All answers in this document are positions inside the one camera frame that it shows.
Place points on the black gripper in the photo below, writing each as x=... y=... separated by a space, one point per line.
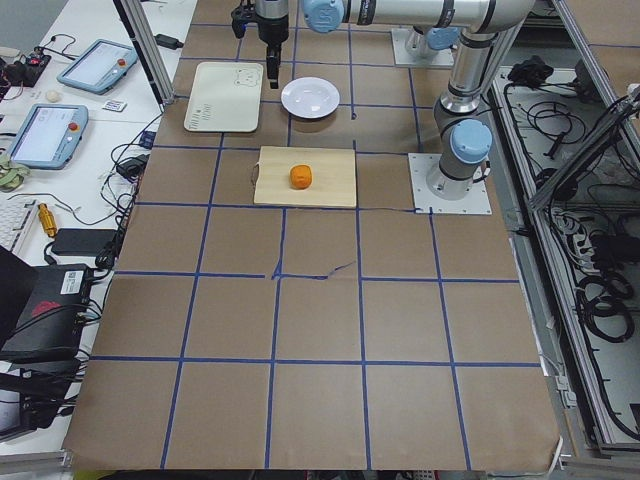
x=273 y=29

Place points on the orange fruit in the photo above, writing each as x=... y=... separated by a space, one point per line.
x=301 y=176

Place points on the cream bear tray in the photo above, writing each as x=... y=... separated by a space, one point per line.
x=225 y=97

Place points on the white round plate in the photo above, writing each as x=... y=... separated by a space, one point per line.
x=310 y=98

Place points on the wooden cutting board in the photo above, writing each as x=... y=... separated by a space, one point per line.
x=334 y=177

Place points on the far teach pendant tablet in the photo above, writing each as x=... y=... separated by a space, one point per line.
x=100 y=67

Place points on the teach pendant tablet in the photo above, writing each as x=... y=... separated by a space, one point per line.
x=49 y=136
x=100 y=67

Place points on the near teach pendant tablet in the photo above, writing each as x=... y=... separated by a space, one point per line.
x=49 y=136

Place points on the black power brick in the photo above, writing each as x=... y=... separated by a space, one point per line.
x=81 y=242

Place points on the gold cylindrical tool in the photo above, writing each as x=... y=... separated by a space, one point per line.
x=47 y=220

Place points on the white keyboard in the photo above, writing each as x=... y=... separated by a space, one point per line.
x=17 y=217

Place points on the black computer box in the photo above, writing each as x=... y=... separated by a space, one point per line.
x=40 y=311

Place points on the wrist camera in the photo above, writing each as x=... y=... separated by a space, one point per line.
x=241 y=16

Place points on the aluminium frame post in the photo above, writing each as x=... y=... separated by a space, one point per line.
x=136 y=24

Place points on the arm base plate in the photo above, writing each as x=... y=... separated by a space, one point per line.
x=434 y=193
x=401 y=58

